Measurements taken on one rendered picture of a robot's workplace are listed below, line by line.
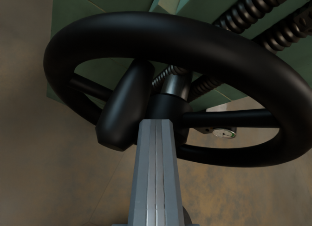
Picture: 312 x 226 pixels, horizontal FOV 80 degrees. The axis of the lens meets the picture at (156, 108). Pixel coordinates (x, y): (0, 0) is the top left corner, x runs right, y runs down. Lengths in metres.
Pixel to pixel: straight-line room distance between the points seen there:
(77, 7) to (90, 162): 0.76
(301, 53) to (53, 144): 0.95
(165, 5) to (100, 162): 0.90
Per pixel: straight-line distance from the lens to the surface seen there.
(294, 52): 0.24
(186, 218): 1.08
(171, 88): 0.23
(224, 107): 0.62
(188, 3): 0.20
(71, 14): 0.44
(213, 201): 1.47
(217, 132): 0.54
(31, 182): 1.01
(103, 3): 0.38
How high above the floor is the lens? 1.00
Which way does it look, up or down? 57 degrees down
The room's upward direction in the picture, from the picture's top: 67 degrees clockwise
